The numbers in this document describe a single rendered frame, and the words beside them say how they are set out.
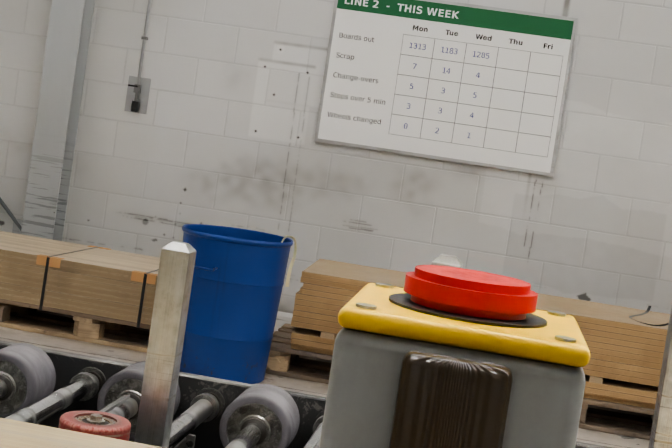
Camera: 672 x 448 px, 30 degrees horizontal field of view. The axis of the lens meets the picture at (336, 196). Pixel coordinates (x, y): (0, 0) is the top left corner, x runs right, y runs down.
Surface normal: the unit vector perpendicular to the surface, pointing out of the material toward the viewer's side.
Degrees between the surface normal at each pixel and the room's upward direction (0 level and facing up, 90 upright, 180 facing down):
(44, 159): 90
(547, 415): 90
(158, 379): 90
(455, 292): 90
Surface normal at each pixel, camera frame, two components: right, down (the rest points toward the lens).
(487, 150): -0.13, 0.04
